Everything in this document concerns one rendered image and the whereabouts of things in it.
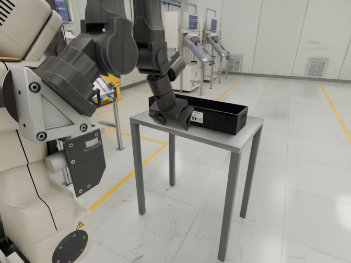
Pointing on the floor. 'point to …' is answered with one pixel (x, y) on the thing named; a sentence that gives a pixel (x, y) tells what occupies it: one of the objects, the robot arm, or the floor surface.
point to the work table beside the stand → (172, 126)
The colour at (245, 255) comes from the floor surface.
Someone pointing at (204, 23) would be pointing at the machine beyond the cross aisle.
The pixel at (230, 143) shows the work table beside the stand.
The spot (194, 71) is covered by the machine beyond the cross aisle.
